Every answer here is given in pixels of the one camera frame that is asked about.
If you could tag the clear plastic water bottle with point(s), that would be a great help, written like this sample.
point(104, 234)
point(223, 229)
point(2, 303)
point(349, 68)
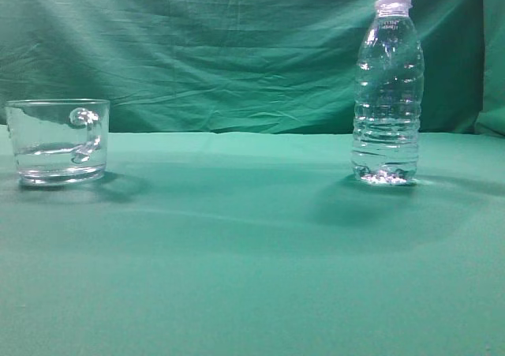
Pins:
point(389, 86)

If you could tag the clear glass mug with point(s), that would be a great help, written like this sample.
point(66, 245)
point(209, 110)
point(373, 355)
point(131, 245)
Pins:
point(58, 141)

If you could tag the green table cloth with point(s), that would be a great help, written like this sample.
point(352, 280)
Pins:
point(256, 244)

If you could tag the green backdrop cloth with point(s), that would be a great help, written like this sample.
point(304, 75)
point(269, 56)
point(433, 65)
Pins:
point(262, 66)

